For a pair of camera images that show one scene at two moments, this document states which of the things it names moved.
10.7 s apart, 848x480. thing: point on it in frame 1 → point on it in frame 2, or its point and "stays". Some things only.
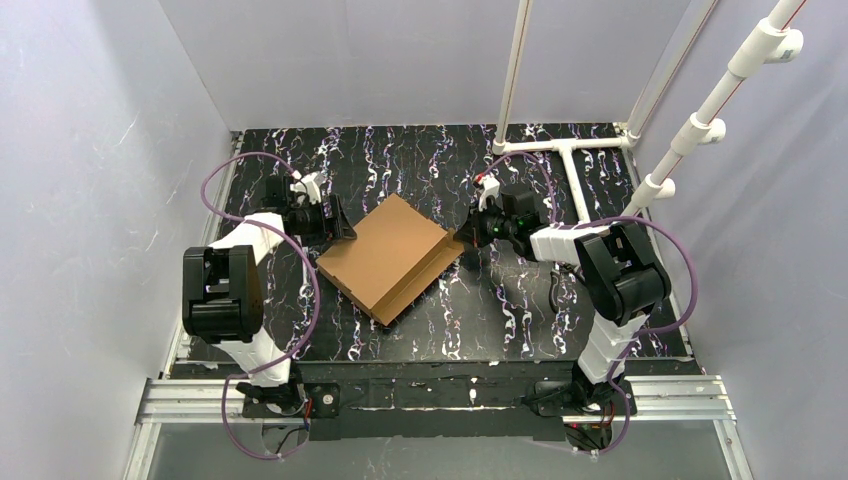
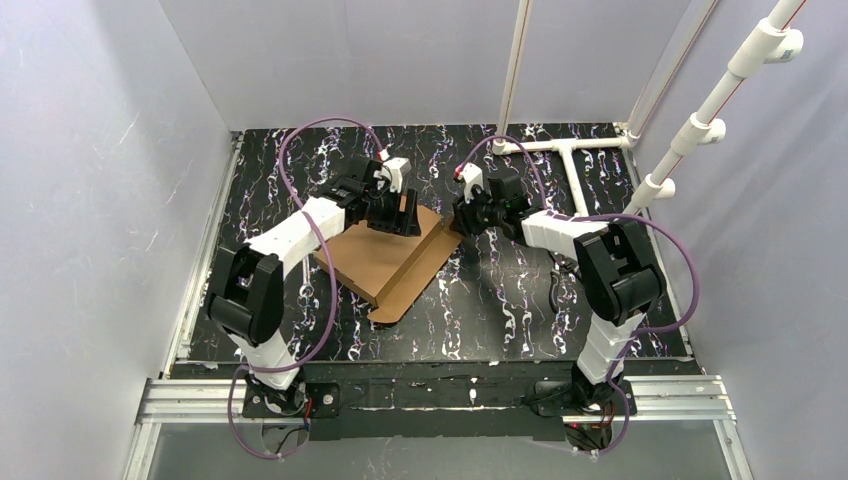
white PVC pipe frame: x=632 y=131 stays
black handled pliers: x=561 y=269 stays
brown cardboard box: x=396 y=251 stays
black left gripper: x=337 y=220 → x=387 y=211
